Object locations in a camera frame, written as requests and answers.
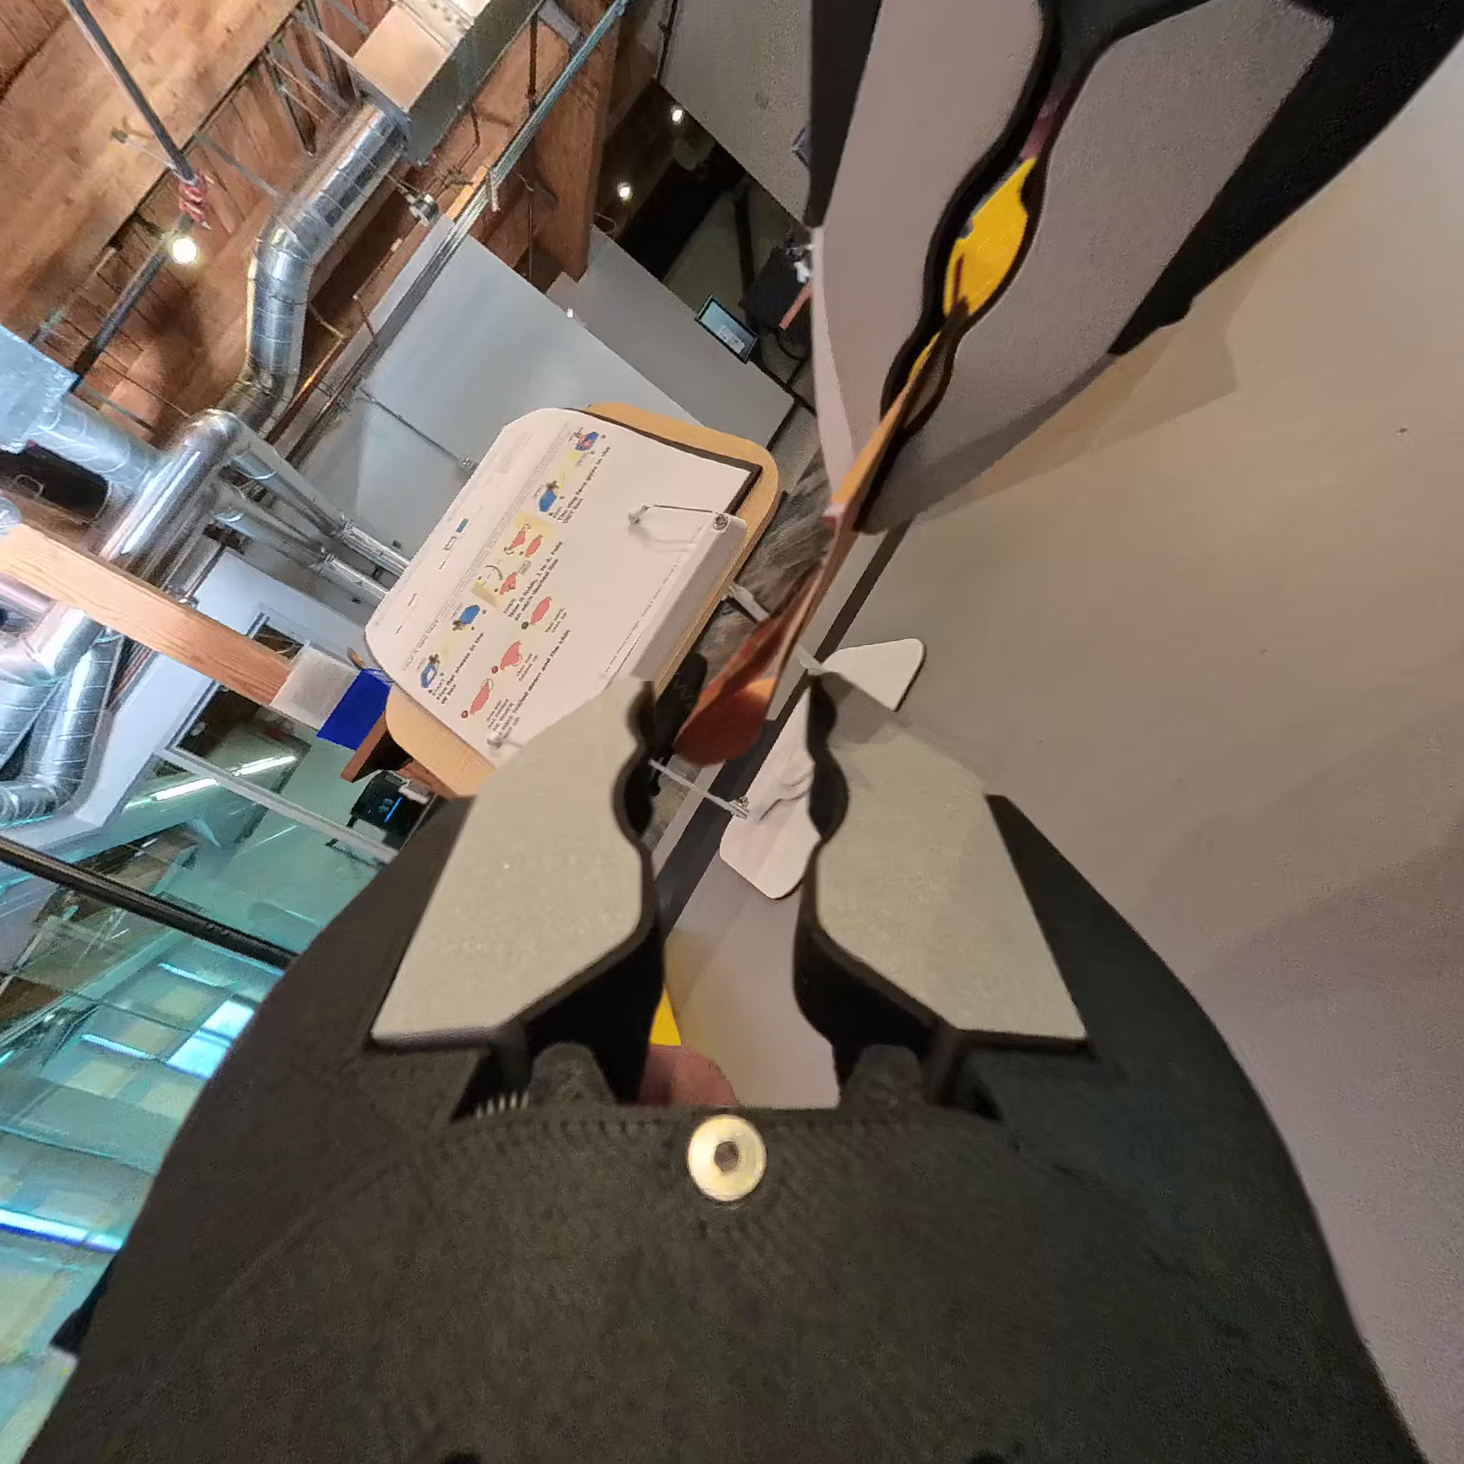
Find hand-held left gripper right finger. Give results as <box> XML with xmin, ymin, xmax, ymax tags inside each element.
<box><xmin>796</xmin><ymin>684</ymin><xmax>1091</xmax><ymax>1102</ymax></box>

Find small monitor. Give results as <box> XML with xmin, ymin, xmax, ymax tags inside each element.
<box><xmin>695</xmin><ymin>293</ymin><xmax>763</xmax><ymax>367</ymax></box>

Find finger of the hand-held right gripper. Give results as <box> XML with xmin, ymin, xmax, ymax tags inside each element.
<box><xmin>852</xmin><ymin>0</ymin><xmax>1336</xmax><ymax>536</ymax></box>
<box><xmin>807</xmin><ymin>0</ymin><xmax>1056</xmax><ymax>466</ymax></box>

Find printed instruction sheet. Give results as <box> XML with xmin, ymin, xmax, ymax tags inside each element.
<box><xmin>366</xmin><ymin>407</ymin><xmax>733</xmax><ymax>736</ymax></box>

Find wooden document board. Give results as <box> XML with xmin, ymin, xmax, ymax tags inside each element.
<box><xmin>383</xmin><ymin>401</ymin><xmax>784</xmax><ymax>799</ymax></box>

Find person's left hand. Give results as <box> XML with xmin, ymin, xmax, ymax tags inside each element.
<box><xmin>643</xmin><ymin>1046</ymin><xmax>747</xmax><ymax>1109</ymax></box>

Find blue panel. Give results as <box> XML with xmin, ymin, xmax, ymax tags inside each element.
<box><xmin>317</xmin><ymin>670</ymin><xmax>392</xmax><ymax>748</ymax></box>

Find silver round air duct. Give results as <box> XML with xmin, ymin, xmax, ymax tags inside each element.
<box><xmin>68</xmin><ymin>407</ymin><xmax>256</xmax><ymax>597</ymax></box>
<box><xmin>0</xmin><ymin>600</ymin><xmax>125</xmax><ymax>823</ymax></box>
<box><xmin>245</xmin><ymin>109</ymin><xmax>411</xmax><ymax>428</ymax></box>

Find white document stand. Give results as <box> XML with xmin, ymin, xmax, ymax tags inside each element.
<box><xmin>486</xmin><ymin>501</ymin><xmax>925</xmax><ymax>902</ymax></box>

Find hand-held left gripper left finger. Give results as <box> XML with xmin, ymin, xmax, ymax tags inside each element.
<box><xmin>367</xmin><ymin>684</ymin><xmax>667</xmax><ymax>1107</ymax></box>

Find brown origami paper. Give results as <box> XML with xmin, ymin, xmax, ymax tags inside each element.
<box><xmin>672</xmin><ymin>98</ymin><xmax>1059</xmax><ymax>766</ymax></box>

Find wooden beam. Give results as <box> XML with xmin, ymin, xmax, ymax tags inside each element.
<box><xmin>0</xmin><ymin>527</ymin><xmax>296</xmax><ymax>705</ymax></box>

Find rectangular metal duct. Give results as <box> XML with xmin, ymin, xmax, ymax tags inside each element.
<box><xmin>352</xmin><ymin>0</ymin><xmax>641</xmax><ymax>130</ymax></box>

